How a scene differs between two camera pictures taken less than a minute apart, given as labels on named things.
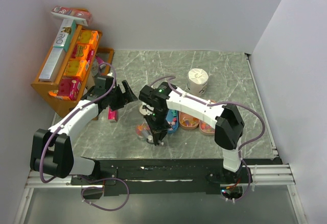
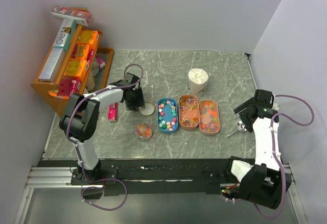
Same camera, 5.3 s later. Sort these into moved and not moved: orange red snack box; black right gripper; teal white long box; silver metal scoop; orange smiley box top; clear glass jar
Moved: silver metal scoop; black right gripper
Not moved: orange smiley box top; clear glass jar; teal white long box; orange red snack box
